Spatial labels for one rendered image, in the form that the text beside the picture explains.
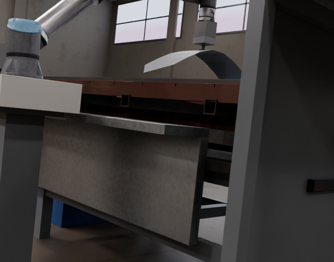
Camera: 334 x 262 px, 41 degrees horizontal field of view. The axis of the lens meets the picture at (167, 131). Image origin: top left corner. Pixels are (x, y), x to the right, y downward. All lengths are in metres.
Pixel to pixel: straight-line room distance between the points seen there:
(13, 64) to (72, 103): 0.25
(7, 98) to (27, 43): 0.26
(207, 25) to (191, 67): 9.05
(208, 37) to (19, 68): 0.85
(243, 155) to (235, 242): 0.18
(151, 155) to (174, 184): 0.15
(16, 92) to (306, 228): 0.97
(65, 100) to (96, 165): 0.37
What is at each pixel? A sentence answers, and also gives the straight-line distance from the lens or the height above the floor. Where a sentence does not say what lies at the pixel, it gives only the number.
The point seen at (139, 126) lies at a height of 0.66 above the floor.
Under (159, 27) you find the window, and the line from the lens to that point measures 12.29.
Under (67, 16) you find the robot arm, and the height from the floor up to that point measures 1.06.
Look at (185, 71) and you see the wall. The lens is 11.23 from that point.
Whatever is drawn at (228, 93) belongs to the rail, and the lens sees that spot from 1.40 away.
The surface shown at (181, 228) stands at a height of 0.35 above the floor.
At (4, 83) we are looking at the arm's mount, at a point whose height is 0.75.
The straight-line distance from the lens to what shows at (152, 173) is 1.56.
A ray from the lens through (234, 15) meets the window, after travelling 10.39.
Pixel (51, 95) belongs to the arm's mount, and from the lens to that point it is 1.56.
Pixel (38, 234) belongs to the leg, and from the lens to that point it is 2.46.
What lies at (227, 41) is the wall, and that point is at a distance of 10.40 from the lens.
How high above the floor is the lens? 0.71
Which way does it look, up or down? 2 degrees down
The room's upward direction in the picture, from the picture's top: 6 degrees clockwise
